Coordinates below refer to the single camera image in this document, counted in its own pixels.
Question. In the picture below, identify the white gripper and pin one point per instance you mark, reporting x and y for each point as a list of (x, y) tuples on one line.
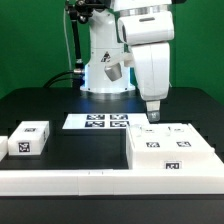
[(152, 67)]

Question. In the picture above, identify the white cabinet body box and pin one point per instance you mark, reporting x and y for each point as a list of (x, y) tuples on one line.
[(171, 159)]

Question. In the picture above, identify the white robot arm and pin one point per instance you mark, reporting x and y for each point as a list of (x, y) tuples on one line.
[(129, 50)]

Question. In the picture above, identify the white cabinet top block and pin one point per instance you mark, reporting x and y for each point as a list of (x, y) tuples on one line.
[(29, 138)]

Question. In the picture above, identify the white base tag plate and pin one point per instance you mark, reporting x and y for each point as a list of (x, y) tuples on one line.
[(104, 120)]

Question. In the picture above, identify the white L-shaped obstacle fence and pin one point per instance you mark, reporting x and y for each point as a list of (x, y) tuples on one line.
[(208, 179)]

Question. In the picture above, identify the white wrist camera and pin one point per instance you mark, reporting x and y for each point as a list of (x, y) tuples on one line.
[(113, 65)]

